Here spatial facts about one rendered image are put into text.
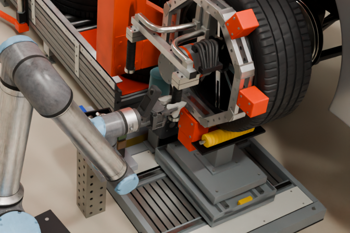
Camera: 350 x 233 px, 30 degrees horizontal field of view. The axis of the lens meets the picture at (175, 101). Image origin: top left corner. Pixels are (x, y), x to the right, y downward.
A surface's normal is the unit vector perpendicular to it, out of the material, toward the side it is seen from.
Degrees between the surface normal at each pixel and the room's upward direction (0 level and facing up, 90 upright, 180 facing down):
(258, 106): 90
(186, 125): 90
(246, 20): 35
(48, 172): 0
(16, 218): 7
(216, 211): 0
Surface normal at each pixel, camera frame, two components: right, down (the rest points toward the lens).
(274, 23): 0.42, -0.23
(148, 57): 0.53, 0.56
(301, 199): 0.10, -0.79
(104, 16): -0.84, 0.26
